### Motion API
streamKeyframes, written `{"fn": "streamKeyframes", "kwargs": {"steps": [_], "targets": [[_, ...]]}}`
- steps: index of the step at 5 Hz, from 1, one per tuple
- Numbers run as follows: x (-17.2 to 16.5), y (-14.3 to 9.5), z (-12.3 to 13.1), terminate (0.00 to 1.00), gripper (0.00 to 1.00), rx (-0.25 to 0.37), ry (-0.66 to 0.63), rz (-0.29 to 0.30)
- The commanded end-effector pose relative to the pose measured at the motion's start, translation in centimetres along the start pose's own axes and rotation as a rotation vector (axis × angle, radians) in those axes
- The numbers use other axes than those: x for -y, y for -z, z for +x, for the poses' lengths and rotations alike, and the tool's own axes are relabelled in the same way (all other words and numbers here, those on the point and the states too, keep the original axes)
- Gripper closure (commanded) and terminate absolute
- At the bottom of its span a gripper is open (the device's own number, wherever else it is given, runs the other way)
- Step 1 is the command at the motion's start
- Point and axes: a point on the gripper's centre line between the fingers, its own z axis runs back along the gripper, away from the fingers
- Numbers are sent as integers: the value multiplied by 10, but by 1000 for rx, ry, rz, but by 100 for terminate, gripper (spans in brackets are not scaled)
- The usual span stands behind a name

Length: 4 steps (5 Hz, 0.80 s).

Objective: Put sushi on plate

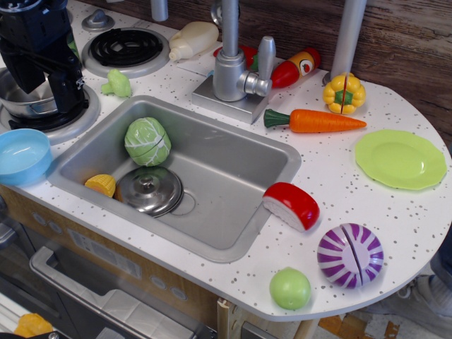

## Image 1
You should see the light green plastic plate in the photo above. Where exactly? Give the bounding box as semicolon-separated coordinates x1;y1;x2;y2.
355;130;447;191

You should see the silver stove knob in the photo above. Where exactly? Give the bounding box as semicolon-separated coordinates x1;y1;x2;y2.
82;9;115;32

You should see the purple striped toy onion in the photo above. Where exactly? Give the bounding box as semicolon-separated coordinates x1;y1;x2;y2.
317;223;384;289

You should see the silver toy sink basin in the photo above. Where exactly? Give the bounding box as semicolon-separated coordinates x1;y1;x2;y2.
49;95;301;263

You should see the green toy cabbage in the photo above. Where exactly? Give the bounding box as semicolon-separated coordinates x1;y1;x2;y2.
124;117;172;167

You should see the yellow toy on floor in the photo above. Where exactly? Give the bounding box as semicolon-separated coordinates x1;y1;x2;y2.
13;314;54;338

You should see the grey sneaker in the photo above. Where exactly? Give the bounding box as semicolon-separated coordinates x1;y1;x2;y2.
398;275;451;317

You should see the light green toy broccoli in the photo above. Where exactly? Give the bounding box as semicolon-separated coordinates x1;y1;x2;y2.
101;69;131;97

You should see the yellow toy bell pepper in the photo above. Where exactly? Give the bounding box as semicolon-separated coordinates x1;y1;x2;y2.
323;73;367;114

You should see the silver vertical post right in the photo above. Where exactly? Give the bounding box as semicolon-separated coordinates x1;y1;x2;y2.
323;0;367;85

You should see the silver vertical post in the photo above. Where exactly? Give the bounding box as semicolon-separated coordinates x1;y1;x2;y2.
150;0;169;22
323;0;367;85

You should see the silver vertical post left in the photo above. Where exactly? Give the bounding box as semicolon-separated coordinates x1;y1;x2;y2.
150;0;169;22

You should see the blue plastic bowl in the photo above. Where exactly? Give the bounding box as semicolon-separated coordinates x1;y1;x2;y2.
1;129;53;186

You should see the red yellow toy ketchup bottle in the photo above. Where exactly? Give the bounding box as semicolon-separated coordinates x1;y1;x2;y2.
271;47;321;88

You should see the silver oven door handle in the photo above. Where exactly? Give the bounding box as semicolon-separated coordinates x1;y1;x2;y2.
29;245;218;339

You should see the rear black stove burner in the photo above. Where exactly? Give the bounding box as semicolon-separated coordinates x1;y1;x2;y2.
81;28;170;78

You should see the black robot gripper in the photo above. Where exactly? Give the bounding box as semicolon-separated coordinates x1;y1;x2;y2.
1;1;85;113

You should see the red toy pepper behind faucet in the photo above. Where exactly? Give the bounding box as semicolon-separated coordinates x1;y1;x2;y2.
213;45;258;71

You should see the cream toy mayonnaise bottle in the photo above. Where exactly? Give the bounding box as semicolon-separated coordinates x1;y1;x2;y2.
169;21;219;61

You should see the front black stove burner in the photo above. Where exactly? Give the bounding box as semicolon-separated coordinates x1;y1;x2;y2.
1;86;100;145

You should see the black stove burner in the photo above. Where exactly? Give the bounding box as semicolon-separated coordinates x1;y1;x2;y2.
1;86;100;145
81;28;170;78

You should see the yellow toy corn piece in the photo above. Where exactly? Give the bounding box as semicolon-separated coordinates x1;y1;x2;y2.
84;174;116;198

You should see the green toy lime ball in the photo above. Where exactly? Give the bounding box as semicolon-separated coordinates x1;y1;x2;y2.
269;267;311;310

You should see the steel cooking pot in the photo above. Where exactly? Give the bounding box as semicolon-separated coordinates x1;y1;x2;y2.
1;68;58;119

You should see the orange toy carrot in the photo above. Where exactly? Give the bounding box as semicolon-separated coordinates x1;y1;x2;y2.
263;109;367;133

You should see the steel pot lid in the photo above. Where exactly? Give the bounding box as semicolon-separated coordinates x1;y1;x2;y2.
114;166;184;217

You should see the silver toy faucet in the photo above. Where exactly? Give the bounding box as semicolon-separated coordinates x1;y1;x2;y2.
192;1;276;124

